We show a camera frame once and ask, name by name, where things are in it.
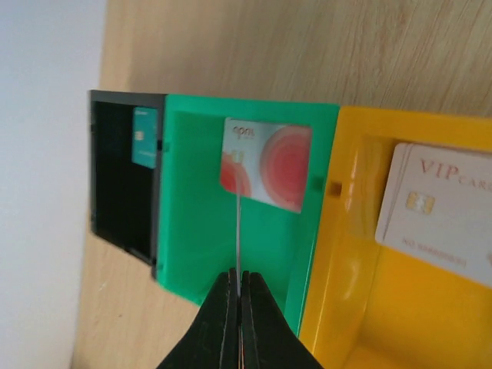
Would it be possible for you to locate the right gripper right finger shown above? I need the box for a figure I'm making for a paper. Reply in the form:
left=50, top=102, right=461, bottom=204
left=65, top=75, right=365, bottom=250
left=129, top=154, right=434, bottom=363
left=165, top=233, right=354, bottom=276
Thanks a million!
left=241, top=271, right=322, bottom=368

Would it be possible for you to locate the black bin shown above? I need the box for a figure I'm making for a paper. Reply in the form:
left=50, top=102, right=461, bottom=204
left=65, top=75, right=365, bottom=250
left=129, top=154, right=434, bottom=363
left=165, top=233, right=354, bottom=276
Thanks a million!
left=89, top=90, right=165, bottom=276

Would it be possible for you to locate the teal card stack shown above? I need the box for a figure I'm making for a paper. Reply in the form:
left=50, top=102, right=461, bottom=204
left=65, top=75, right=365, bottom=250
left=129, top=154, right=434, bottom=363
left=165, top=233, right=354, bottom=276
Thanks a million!
left=131, top=107, right=158, bottom=169

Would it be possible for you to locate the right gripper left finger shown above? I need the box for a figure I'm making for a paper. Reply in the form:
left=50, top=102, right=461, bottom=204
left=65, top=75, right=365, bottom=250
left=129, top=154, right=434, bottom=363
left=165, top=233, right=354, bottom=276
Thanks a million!
left=158, top=268, right=239, bottom=368

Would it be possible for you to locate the white red credit card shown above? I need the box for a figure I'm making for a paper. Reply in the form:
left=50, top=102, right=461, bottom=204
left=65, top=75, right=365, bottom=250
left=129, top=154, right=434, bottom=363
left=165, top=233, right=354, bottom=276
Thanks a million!
left=235, top=184, right=241, bottom=298

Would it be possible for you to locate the yellow bin right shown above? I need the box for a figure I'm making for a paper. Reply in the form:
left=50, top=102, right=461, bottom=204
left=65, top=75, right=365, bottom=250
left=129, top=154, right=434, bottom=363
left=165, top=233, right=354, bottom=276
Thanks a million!
left=300, top=106, right=491, bottom=368

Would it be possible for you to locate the white red card stack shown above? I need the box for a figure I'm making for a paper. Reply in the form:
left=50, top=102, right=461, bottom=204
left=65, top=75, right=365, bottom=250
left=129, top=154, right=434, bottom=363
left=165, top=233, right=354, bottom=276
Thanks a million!
left=220, top=118, right=312, bottom=213

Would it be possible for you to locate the green bin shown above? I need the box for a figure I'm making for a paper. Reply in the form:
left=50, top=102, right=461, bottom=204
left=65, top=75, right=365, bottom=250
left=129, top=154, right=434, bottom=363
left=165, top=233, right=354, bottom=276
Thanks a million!
left=157, top=95, right=340, bottom=333

